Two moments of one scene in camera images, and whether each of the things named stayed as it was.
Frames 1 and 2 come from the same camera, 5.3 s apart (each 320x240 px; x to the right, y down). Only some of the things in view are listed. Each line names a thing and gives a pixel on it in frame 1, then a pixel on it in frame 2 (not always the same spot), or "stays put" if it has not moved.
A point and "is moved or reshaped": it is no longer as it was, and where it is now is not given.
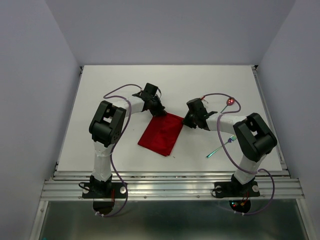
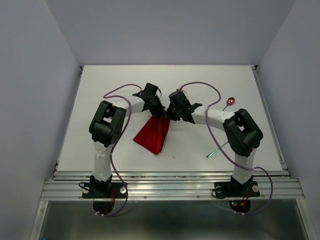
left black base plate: x=103 y=190 stays put
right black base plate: x=236 y=189 stays put
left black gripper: x=159 y=112 stays put
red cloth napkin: x=161 y=133 is moved or reshaped
